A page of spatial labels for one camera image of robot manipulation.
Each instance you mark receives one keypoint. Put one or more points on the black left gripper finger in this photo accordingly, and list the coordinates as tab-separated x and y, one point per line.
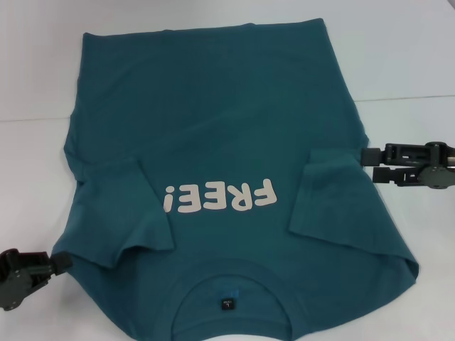
41	282
61	263

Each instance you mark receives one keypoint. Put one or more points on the blue shirt with FREE print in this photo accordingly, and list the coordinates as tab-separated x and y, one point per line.
213	106

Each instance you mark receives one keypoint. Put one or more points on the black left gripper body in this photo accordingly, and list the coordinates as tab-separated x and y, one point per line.
17	273

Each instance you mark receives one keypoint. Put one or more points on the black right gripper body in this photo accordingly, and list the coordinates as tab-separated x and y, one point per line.
440	174

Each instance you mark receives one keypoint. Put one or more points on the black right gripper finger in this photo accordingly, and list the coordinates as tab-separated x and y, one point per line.
371	156
385	175

